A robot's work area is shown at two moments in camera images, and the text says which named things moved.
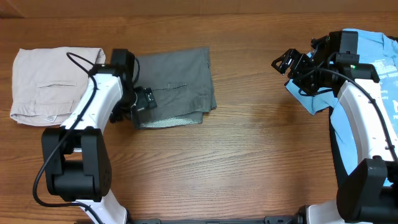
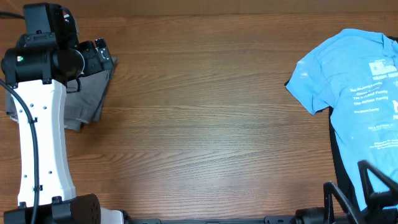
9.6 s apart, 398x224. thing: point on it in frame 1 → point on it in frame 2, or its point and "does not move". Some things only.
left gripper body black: (134, 99) → (92, 64)
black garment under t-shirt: (344, 182) does not move
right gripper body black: (308, 78) → (385, 216)
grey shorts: (183, 86) → (84, 99)
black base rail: (275, 219) does not move
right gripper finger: (283, 62) → (329, 189)
